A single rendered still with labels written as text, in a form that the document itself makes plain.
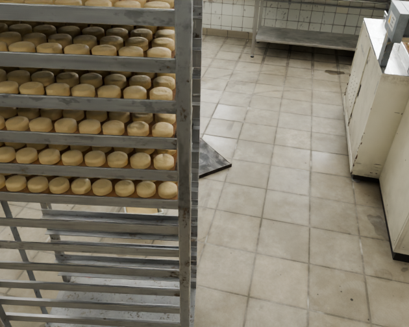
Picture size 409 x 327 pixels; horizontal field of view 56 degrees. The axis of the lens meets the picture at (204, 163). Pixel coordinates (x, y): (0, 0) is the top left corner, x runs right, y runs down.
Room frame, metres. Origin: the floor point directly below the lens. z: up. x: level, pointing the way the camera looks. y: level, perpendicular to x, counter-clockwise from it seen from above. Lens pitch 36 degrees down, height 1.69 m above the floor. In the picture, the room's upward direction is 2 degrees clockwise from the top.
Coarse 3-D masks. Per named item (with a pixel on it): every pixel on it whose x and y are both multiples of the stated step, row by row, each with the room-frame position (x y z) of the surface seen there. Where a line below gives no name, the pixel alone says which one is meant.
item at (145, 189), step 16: (0, 176) 0.79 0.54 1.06; (16, 176) 0.79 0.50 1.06; (32, 176) 0.82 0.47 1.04; (48, 176) 0.81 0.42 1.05; (64, 176) 0.81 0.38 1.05; (32, 192) 0.75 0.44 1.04; (48, 192) 0.75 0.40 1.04; (64, 192) 0.76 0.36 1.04; (80, 192) 0.75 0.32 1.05; (96, 192) 0.75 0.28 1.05; (112, 192) 0.76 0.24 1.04; (128, 192) 0.75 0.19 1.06; (144, 192) 0.75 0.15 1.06; (160, 192) 0.75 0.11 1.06; (176, 192) 0.76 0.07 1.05
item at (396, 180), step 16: (400, 128) 2.07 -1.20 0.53; (400, 144) 1.97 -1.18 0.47; (400, 160) 1.87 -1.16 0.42; (384, 176) 2.02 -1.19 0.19; (400, 176) 1.77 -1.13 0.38; (384, 192) 1.91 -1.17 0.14; (400, 192) 1.68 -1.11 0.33; (384, 208) 1.89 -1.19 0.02; (400, 208) 1.59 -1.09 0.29; (400, 224) 1.51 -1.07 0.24; (400, 240) 1.45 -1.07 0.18; (400, 256) 1.47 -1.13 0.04
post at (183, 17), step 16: (176, 0) 0.68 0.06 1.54; (192, 0) 0.70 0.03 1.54; (176, 16) 0.68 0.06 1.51; (192, 16) 0.70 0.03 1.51; (176, 32) 0.68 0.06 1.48; (192, 32) 0.70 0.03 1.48; (176, 48) 0.68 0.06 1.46; (176, 64) 0.68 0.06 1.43; (176, 80) 0.68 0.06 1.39; (176, 96) 0.68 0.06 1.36; (176, 112) 0.68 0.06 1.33
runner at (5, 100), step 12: (0, 96) 0.72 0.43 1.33; (12, 96) 0.72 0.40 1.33; (24, 96) 0.72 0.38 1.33; (36, 96) 0.72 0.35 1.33; (48, 96) 0.72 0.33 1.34; (60, 96) 0.72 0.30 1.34; (72, 96) 0.72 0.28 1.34; (48, 108) 0.72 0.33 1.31; (60, 108) 0.72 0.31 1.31; (72, 108) 0.72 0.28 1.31; (84, 108) 0.71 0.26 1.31; (96, 108) 0.71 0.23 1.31; (108, 108) 0.71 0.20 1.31; (120, 108) 0.71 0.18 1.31; (132, 108) 0.71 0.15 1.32; (144, 108) 0.71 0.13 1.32; (156, 108) 0.71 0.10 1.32; (168, 108) 0.71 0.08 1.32; (192, 108) 0.73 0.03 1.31
